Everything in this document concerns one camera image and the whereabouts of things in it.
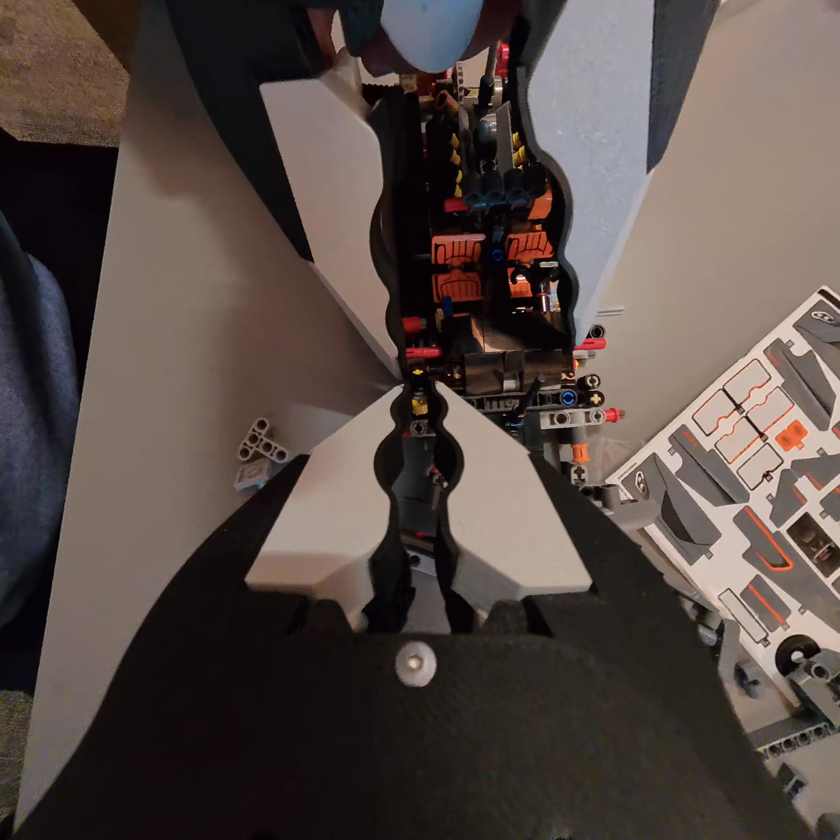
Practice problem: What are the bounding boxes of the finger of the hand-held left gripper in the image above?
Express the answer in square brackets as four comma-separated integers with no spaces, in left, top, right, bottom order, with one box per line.
[259,66,416,382]
[515,0,655,347]

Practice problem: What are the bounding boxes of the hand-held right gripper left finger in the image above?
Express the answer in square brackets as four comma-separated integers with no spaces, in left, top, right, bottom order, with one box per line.
[245,385,404,589]

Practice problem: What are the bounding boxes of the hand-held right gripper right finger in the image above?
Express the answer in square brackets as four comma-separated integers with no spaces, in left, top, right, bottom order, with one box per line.
[433,381,593,597]

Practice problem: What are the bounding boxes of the lego car model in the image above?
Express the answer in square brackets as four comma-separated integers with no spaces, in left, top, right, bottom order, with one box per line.
[394,39,651,559]

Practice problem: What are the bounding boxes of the light grey T-shaped lego beam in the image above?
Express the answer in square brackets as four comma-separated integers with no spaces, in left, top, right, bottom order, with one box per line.
[238,418,291,463]

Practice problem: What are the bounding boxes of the pile of dark grey lego pieces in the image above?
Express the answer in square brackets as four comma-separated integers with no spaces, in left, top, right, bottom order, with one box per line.
[679,587,840,798]

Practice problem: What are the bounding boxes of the person's left hand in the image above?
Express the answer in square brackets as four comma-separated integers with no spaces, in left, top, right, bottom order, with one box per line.
[307,0,408,78]

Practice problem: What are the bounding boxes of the sticker sheet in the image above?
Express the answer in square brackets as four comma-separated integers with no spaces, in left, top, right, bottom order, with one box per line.
[607,285,840,680]

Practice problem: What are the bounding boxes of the person's leg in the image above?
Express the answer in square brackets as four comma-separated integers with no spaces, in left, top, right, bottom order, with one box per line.
[0,210,80,631]

